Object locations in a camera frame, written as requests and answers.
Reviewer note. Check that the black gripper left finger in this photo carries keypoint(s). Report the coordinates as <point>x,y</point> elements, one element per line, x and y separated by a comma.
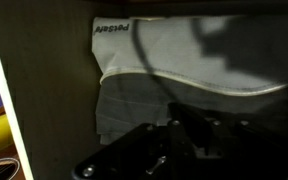
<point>127,156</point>

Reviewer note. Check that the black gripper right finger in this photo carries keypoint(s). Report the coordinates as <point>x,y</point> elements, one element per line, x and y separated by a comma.
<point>234,150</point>

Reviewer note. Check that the brown acoustic guitar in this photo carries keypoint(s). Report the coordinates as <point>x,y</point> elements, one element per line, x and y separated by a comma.
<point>0,170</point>

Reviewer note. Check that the grey PetSafe fabric bag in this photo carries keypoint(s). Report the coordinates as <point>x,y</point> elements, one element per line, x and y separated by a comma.
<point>184,60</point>

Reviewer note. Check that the wooden cabinet drawer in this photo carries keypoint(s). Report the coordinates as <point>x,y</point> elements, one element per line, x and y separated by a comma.
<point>50,100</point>

